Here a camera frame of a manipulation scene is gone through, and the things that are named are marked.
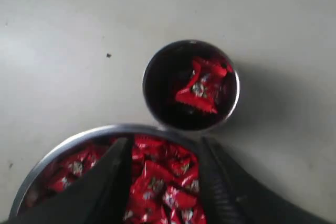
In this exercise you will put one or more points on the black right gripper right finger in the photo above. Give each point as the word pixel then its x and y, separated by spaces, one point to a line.
pixel 231 195

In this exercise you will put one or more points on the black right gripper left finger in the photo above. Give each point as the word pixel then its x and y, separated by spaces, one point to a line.
pixel 99 196

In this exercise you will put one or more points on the steel round bowl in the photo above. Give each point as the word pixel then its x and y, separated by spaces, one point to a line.
pixel 98 135

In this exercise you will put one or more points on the shiny steel cup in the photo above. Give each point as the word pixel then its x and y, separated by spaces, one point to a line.
pixel 170 70

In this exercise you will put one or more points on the red wrapped candy pile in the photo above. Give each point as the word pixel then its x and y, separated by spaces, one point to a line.
pixel 165 180

